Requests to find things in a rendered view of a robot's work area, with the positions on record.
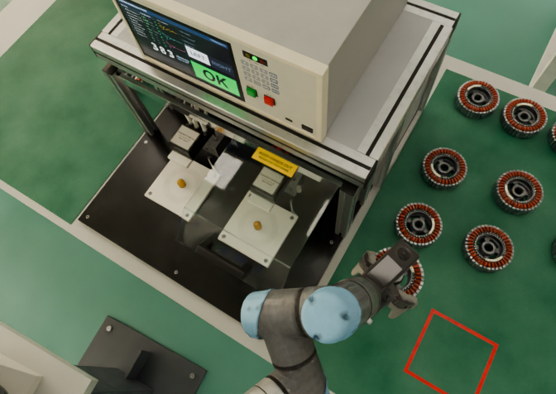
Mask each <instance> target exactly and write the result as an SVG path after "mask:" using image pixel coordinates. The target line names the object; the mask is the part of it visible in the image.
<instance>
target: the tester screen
mask: <svg viewBox="0 0 556 394"><path fill-rule="evenodd" d="M117 1H118V3H119V5H120V6H121V8H122V10H123V12H124V14H125V16H126V18H127V20H128V21H129V23H130V25H131V27H132V29H133V31H134V33H135V35H136V37H137V39H138V40H139V42H140V44H141V47H142V49H143V50H144V52H145V53H146V54H148V55H150V56H152V57H154V58H156V59H158V60H161V61H163V62H165V63H166V64H168V65H171V66H174V67H175V68H177V69H179V70H182V71H184V72H185V73H187V74H191V75H193V76H194V77H196V78H198V79H201V78H199V77H197V76H196V73H195V72H194V68H193V66H192V64H191V60H192V61H193V62H195V63H197V64H200V65H202V66H204V67H206V68H209V69H211V70H213V71H215V72H217V73H220V74H222V75H224V76H226V77H228V78H230V79H233V80H235V81H236V82H237V79H236V76H235V73H234V69H233V67H232V71H233V74H234V77H233V76H231V75H230V74H227V73H225V72H222V71H221V70H218V69H216V68H214V67H212V66H210V65H207V64H205V63H203V62H201V61H199V60H196V59H194V58H192V57H190V56H189V54H188V52H187V50H186V48H185V46H188V47H190V48H192V49H194V50H197V51H199V52H201V53H203V54H205V55H208V56H210V57H212V58H214V59H216V60H219V61H221V62H223V63H225V64H227V65H230V66H232V61H231V57H230V55H229V51H228V46H227V45H225V44H223V43H221V42H219V41H216V40H214V39H212V38H210V37H207V36H205V35H202V34H200V33H198V32H197V31H193V30H191V29H189V28H187V27H185V26H181V25H180V24H178V23H175V22H173V21H171V20H168V19H166V18H164V17H161V16H159V15H157V14H155V13H153V12H149V11H147V10H146V9H144V8H141V7H138V6H136V5H134V4H132V3H130V2H127V1H125V0H117ZM150 41H151V42H153V43H155V44H157V45H158V46H162V47H164V48H166V49H167V50H171V51H173V52H174V54H175V58H176V60H175V59H173V58H171V57H169V56H168V55H164V54H162V53H160V52H159V51H157V50H153V48H152V46H151V43H150ZM143 46H144V47H146V48H148V49H150V50H153V51H154V52H156V53H159V54H161V55H163V56H165V57H167V58H169V59H172V60H174V61H176V62H178V63H180V64H182V65H185V66H187V67H189V68H190V70H191V72H192V73H190V72H189V71H187V70H184V69H182V68H180V67H178V66H176V65H173V64H171V63H170V62H168V61H165V60H163V59H161V58H159V57H157V56H155V55H152V54H150V53H148V52H146V51H145V49H144V47H143ZM201 80H203V81H205V82H207V83H209V82H208V81H206V80H204V79H201ZM209 84H211V83H209ZM211 85H213V86H215V87H218V86H217V85H215V84H211ZM218 88H220V87H218ZM237 88H238V85H237ZM220 89H222V88H220ZM222 90H224V91H226V92H228V93H230V94H233V93H231V92H229V91H227V90H225V89H222ZM238 91H239V89H238ZM239 94H240V91H239ZM233 95H235V96H237V95H236V94H233ZM237 97H239V96H237ZM239 98H240V99H241V95H240V97H239Z"/></svg>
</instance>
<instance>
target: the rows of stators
mask: <svg viewBox="0 0 556 394"><path fill-rule="evenodd" d="M469 94H473V95H472V96H471V97H470V98H467V96H468V95H469ZM484 97H485V99H484ZM476 99H479V101H477V100H476ZM531 101H532V102H531ZM499 102H500V95H499V93H498V91H497V90H496V88H494V86H493V85H491V84H490V83H489V84H488V82H486V83H485V81H484V80H483V81H481V80H478V79H475V80H472V81H471V80H469V81H468V82H466V83H464V84H462V85H461V87H460V88H459V90H458V92H457V94H456V97H455V104H456V105H457V108H458V110H459V111H460V110H461V111H460V112H461V113H463V115H465V114H466V116H467V117H468V116H469V117H470V118H476V119H479V118H480V119H481V118H485V117H489V116H490V115H492V114H493V113H494V111H495V110H496V108H497V106H498V104H499ZM483 103H486V105H483V106H481V105H482V104H483ZM537 104H538V102H535V101H534V100H532V99H530V98H529V99H527V98H515V99H512V100H511V101H510V102H509V103H507V105H506V106H505V107H504V108H503V110H502V111H501V115H500V121H501V123H502V124H501V125H502V127H503V128H504V129H505V130H506V131H507V132H508V133H509V134H511V133H512V134H511V135H512V136H515V137H519V138H529V137H534V136H535V135H537V134H538V133H540V131H541V130H542V129H543V128H544V127H545V125H546V123H547V120H548V115H546V114H547V113H546V112H545V109H543V108H544V107H543V106H541V104H540V103H539V104H538V105H537ZM540 106H541V107H540ZM518 111H521V112H519V113H518V114H516V115H514V113H515V112H518ZM521 117H523V118H525V119H522V118H521ZM531 118H532V119H533V120H530V119H531ZM528 123H529V124H531V125H526V124H528ZM547 138H548V142H549V145H550V146H551V148H552V149H554V151H556V123H555V124H554V125H553V126H552V127H551V128H550V129H549V131H548V136H547Z"/></svg>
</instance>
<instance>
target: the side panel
mask: <svg viewBox="0 0 556 394"><path fill-rule="evenodd" d="M453 33H454V32H453ZM452 37H453V35H452V36H451V37H450V39H449V41H448V43H447V45H446V46H445V48H444V49H443V52H442V54H441V56H440V57H439V59H438V61H437V62H436V64H435V66H434V68H433V69H432V71H431V73H430V75H429V77H428V78H427V80H426V81H425V83H424V86H423V88H422V89H421V90H420V92H419V94H418V96H417V98H416V100H415V101H414V103H413V105H412V107H411V108H410V111H409V112H408V114H407V115H406V117H405V120H404V121H403V123H402V124H401V126H400V128H399V130H398V132H397V133H396V135H395V137H394V139H393V140H392V142H391V144H390V146H389V149H388V152H387V155H386V159H385V163H384V166H383V168H382V171H381V176H380V179H379V181H378V184H377V187H379V188H381V186H382V184H383V182H384V181H385V179H386V177H387V176H388V174H389V172H390V170H391V168H392V166H393V165H394V163H395V161H396V159H397V157H398V155H399V154H400V152H401V150H402V148H403V146H404V145H405V143H406V141H407V139H408V137H409V136H410V134H411V132H412V130H413V129H414V127H415V124H416V123H417V121H418V120H419V117H420V115H421V113H422V112H423V111H424V107H425V105H426V103H427V100H428V98H429V95H430V92H431V90H432V88H433V86H434V81H435V80H436V77H437V75H438V72H439V69H440V67H441V64H442V62H443V58H444V57H445V54H446V52H447V49H448V46H449V44H450V41H451V39H452Z"/></svg>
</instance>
